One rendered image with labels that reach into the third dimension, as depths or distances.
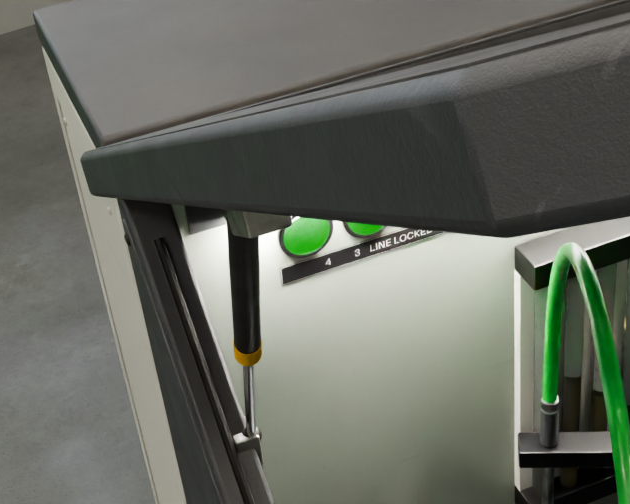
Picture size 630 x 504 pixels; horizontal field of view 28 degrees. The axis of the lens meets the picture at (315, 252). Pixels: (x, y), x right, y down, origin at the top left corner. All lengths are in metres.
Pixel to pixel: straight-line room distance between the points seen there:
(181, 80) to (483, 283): 0.35
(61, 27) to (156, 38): 0.10
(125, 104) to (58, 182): 2.81
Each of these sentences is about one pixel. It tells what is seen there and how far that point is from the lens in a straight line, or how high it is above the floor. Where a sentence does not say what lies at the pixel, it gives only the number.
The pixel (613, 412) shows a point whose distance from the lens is 0.87.
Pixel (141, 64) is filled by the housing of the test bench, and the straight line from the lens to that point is 1.13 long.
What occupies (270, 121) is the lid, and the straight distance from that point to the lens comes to 0.41.
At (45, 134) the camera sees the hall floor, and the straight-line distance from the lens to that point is 4.15.
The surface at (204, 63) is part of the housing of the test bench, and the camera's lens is 1.12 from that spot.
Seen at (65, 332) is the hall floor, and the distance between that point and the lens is 3.29.
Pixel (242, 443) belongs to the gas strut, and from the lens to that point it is 0.99.
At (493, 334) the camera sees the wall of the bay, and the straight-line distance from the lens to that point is 1.26.
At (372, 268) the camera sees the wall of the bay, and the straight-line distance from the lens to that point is 1.14.
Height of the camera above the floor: 2.01
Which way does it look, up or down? 36 degrees down
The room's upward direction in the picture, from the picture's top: 7 degrees counter-clockwise
